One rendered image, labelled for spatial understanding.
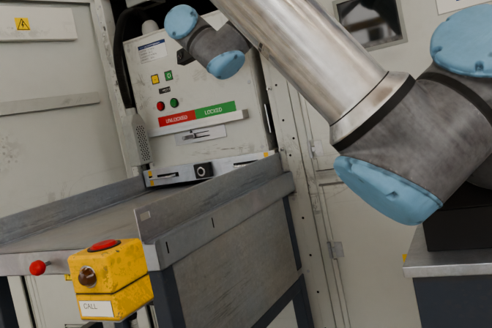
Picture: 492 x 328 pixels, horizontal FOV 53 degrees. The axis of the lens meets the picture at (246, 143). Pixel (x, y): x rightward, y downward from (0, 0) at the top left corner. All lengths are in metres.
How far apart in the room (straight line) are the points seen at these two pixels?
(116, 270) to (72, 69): 1.21
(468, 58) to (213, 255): 0.71
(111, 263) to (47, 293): 1.67
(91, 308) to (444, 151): 0.54
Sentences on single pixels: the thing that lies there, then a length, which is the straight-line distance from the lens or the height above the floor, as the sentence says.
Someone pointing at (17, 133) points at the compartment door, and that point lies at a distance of 1.73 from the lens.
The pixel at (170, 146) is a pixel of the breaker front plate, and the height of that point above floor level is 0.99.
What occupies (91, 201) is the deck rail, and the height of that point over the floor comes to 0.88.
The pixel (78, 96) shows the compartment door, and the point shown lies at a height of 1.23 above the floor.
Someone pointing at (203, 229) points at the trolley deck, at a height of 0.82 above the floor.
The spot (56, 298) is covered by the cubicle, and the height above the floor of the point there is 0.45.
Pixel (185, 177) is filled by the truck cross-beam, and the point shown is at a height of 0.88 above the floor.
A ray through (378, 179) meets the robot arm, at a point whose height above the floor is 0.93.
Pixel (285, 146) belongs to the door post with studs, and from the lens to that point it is 1.54.
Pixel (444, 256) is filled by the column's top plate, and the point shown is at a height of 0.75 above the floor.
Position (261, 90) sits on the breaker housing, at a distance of 1.59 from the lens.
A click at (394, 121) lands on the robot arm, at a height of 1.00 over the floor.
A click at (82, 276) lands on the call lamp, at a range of 0.75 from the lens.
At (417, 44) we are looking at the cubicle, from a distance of 1.39.
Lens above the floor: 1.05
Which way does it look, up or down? 3 degrees down
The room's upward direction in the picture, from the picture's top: 12 degrees counter-clockwise
